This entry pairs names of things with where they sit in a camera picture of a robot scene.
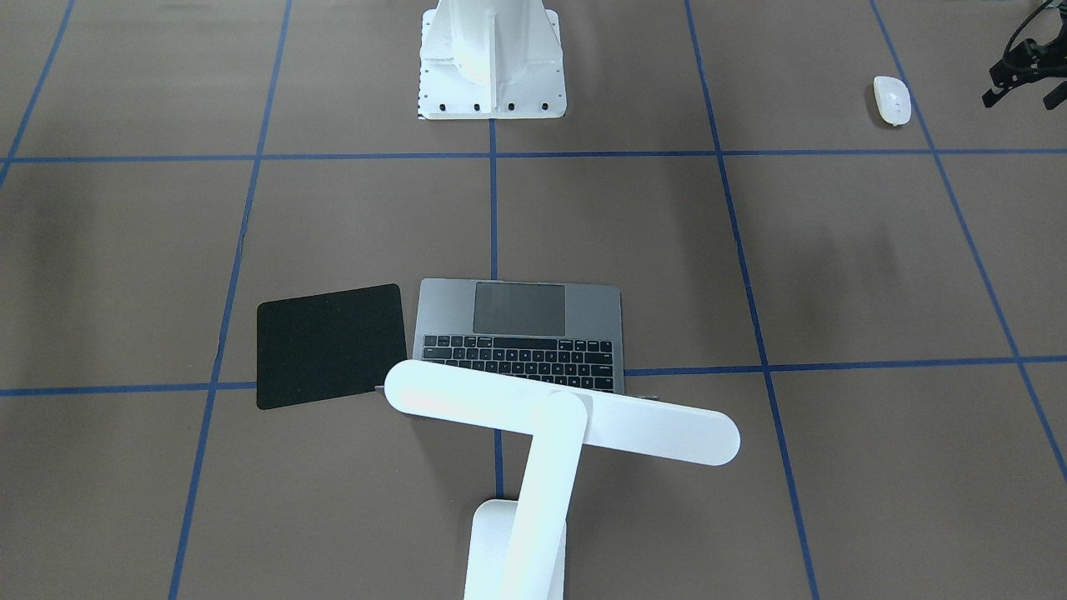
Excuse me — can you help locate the grey laptop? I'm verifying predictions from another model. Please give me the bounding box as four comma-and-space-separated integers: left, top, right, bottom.
377, 278, 659, 427

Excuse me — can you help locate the black mouse pad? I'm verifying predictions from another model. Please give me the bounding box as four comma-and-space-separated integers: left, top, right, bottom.
256, 283, 408, 411

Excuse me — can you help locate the white desk lamp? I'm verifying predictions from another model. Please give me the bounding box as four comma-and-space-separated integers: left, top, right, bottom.
383, 360, 742, 599

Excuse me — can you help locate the white computer mouse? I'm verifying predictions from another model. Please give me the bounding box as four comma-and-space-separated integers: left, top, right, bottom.
872, 76, 912, 127

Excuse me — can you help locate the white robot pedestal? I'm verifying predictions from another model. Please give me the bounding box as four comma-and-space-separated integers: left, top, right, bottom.
417, 1, 568, 119

